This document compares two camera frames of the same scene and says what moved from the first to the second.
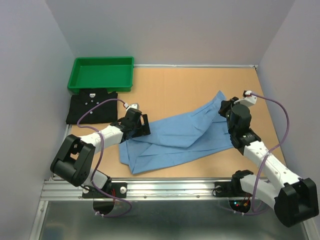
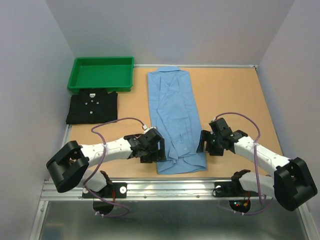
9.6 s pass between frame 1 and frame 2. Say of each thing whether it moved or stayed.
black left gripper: moved
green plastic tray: stayed
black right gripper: moved
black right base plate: stayed
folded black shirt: stayed
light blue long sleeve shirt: moved
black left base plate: stayed
